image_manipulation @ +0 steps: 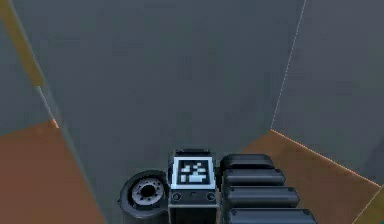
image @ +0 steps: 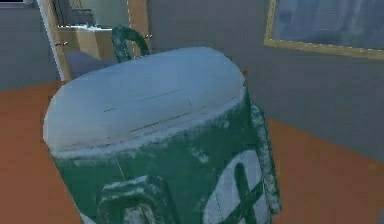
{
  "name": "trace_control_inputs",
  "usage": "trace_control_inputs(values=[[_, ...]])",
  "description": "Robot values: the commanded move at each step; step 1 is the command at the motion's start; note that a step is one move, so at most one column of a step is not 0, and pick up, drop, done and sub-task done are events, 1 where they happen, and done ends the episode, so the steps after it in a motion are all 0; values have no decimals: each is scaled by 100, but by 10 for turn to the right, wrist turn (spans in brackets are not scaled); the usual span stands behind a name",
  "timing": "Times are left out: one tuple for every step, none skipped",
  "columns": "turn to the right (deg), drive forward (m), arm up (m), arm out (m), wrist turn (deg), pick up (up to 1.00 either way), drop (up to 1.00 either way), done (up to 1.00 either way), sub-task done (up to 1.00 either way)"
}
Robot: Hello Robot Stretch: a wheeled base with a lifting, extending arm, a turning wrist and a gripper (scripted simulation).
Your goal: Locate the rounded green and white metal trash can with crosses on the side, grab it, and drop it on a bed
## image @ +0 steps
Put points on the wooden room door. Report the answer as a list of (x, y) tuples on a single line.
[(138, 20)]

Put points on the gold framed wall picture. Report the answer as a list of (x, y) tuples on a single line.
[(333, 23)]

